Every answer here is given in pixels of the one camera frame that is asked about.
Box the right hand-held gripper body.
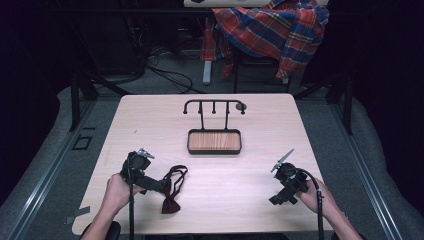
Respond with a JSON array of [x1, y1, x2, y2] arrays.
[[269, 148, 310, 201]]

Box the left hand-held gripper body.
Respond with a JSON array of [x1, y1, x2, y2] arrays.
[[119, 147, 156, 188]]

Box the dark red bow tie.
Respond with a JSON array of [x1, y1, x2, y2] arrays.
[[161, 164, 189, 215]]

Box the person's right hand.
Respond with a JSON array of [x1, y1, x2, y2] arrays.
[[295, 177, 338, 215]]

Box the person's left hand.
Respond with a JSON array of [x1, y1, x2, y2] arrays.
[[102, 173, 147, 215]]

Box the black hook rack wooden tray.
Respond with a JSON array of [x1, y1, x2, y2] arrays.
[[182, 99, 248, 156]]

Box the black metal stand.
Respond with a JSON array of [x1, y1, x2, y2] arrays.
[[293, 69, 355, 136], [68, 49, 132, 132]]

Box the black chair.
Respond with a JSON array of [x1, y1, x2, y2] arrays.
[[231, 46, 292, 94]]

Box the red blue plaid shirt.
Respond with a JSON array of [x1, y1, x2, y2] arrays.
[[201, 0, 331, 80]]

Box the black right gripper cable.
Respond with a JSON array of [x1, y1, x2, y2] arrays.
[[295, 167, 326, 240]]

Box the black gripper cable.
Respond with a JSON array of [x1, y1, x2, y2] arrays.
[[295, 167, 326, 240], [127, 156, 137, 240]]

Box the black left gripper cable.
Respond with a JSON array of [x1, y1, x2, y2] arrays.
[[127, 156, 137, 240]]

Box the black floor cables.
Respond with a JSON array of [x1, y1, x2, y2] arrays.
[[133, 43, 208, 95]]

